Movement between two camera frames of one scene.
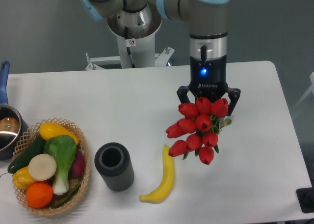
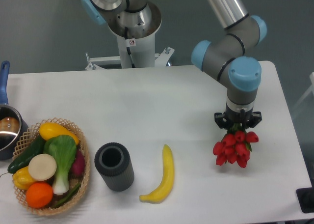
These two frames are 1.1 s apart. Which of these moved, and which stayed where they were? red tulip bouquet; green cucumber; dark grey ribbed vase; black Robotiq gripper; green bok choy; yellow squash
Moved: black Robotiq gripper; red tulip bouquet
Stayed: yellow squash; green cucumber; dark grey ribbed vase; green bok choy
